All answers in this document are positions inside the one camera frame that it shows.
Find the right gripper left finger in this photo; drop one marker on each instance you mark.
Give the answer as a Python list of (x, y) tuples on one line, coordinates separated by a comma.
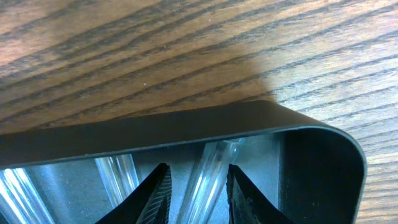
[(152, 199)]

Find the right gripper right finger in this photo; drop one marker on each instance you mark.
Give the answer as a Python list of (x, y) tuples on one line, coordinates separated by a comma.
[(245, 205)]

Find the clear test tube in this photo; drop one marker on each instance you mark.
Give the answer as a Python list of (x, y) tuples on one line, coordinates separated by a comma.
[(21, 196), (202, 180), (116, 177)]

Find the black tray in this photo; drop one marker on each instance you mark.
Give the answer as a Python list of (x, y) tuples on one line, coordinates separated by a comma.
[(186, 127)]

